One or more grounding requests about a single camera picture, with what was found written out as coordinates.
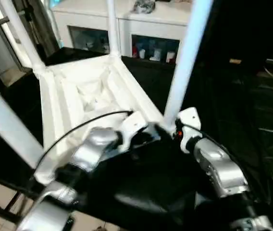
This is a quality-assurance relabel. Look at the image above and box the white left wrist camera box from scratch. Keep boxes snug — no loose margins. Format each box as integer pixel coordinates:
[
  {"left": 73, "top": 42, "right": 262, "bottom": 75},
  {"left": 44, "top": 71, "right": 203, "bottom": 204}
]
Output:
[{"left": 117, "top": 111, "right": 149, "bottom": 153}]

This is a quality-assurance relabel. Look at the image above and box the white plastic table top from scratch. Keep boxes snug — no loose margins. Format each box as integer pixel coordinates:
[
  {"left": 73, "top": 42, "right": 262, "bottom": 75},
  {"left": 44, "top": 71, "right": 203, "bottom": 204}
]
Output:
[{"left": 33, "top": 54, "right": 169, "bottom": 186}]

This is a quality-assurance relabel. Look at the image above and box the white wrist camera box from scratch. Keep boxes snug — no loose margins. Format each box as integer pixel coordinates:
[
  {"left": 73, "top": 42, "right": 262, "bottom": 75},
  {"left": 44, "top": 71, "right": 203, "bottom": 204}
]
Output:
[
  {"left": 175, "top": 107, "right": 202, "bottom": 154},
  {"left": 117, "top": 111, "right": 149, "bottom": 153}
]

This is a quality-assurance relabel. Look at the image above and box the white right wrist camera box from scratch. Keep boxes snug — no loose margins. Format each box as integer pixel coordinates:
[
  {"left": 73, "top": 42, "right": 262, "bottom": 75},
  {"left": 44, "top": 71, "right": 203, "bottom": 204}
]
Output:
[{"left": 175, "top": 107, "right": 202, "bottom": 154}]

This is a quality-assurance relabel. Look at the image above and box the black work mat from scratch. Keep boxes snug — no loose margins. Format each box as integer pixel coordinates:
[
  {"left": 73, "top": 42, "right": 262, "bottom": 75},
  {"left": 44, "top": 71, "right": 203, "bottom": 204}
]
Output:
[{"left": 0, "top": 46, "right": 273, "bottom": 231}]

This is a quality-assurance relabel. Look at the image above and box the white glass-door cabinet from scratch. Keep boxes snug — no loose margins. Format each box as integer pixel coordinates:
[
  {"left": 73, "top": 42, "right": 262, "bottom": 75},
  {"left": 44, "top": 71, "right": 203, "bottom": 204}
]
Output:
[{"left": 50, "top": 0, "right": 195, "bottom": 64}]

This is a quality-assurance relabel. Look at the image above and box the white plastic table leg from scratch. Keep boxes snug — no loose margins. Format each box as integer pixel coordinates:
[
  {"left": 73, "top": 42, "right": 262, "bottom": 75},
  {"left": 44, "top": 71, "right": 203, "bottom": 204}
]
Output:
[
  {"left": 105, "top": 0, "right": 123, "bottom": 61},
  {"left": 0, "top": 0, "right": 47, "bottom": 74},
  {"left": 0, "top": 73, "right": 47, "bottom": 170},
  {"left": 163, "top": 0, "right": 215, "bottom": 128}
]

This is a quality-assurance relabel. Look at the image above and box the grey metal rack frame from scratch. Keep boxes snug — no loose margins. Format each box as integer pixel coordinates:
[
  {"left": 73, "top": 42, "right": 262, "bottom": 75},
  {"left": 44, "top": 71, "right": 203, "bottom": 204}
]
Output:
[{"left": 0, "top": 0, "right": 55, "bottom": 73}]

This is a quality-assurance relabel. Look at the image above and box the grey crumpled bundle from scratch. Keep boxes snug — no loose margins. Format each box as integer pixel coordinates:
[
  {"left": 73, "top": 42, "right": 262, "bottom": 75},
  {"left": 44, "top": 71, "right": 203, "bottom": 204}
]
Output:
[{"left": 133, "top": 0, "right": 156, "bottom": 14}]

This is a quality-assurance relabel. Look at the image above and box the light blue plastic strip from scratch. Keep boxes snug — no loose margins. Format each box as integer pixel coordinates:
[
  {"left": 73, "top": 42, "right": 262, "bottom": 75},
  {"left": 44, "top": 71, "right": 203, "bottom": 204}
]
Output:
[{"left": 44, "top": 0, "right": 63, "bottom": 49}]

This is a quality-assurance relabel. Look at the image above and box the black metal table frame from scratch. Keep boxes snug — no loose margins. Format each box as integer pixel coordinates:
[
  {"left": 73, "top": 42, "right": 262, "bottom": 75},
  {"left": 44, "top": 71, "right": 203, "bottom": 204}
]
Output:
[{"left": 0, "top": 190, "right": 29, "bottom": 223}]

